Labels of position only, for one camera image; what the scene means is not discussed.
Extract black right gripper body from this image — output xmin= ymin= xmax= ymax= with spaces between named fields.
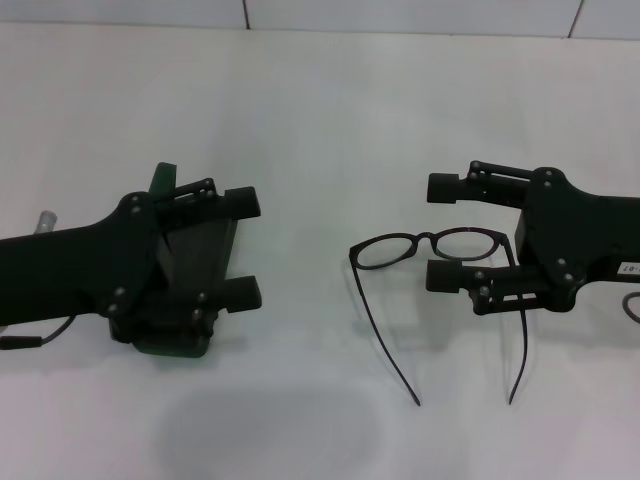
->
xmin=514 ymin=167 xmax=640 ymax=313

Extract grey right gripper cable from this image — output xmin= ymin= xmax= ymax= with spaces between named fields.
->
xmin=621 ymin=292 xmax=640 ymax=326

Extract black glasses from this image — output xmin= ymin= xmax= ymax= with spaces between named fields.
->
xmin=348 ymin=227 xmax=529 ymax=407

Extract green glasses case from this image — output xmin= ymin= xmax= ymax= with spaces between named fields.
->
xmin=132 ymin=161 xmax=246 ymax=360

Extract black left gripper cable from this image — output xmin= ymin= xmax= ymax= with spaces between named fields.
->
xmin=0 ymin=314 xmax=74 ymax=351

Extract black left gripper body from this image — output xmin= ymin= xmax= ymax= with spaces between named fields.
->
xmin=0 ymin=192 xmax=170 ymax=347

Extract silver cylinder post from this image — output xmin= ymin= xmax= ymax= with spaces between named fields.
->
xmin=32 ymin=209 xmax=59 ymax=236

